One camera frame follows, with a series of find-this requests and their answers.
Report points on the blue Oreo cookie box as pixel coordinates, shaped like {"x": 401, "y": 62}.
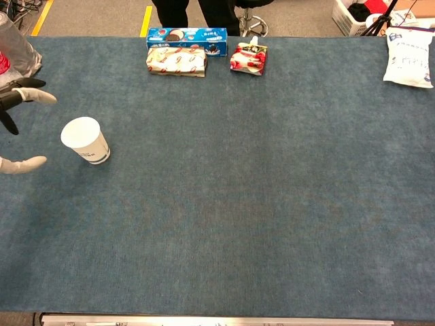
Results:
{"x": 204, "y": 35}

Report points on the white plastic laundry basket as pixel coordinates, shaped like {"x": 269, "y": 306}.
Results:
{"x": 345, "y": 18}

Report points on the black tripod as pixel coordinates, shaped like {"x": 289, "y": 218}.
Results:
{"x": 380, "y": 20}

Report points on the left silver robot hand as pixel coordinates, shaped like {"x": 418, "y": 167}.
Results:
{"x": 34, "y": 95}

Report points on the white paper cup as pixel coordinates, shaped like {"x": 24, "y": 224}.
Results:
{"x": 83, "y": 136}

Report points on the red-label clear plastic bottle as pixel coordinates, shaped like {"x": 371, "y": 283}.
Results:
{"x": 2, "y": 62}

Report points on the red fruit jelly pouch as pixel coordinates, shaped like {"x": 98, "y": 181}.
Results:
{"x": 248, "y": 59}

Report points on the white printed snack bag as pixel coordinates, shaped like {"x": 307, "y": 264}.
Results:
{"x": 408, "y": 57}

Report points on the blue felt table mat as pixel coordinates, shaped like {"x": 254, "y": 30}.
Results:
{"x": 217, "y": 203}

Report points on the aluminium table edge rail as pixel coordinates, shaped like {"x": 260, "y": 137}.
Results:
{"x": 217, "y": 320}

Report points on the person in black trousers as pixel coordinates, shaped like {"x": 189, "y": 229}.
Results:
{"x": 176, "y": 15}

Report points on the clear grey plastic bag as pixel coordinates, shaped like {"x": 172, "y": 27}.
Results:
{"x": 17, "y": 47}

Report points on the gold red-printed snack pack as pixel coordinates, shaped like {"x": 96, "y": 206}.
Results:
{"x": 176, "y": 62}

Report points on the chrome stool base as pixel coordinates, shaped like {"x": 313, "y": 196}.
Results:
{"x": 253, "y": 21}

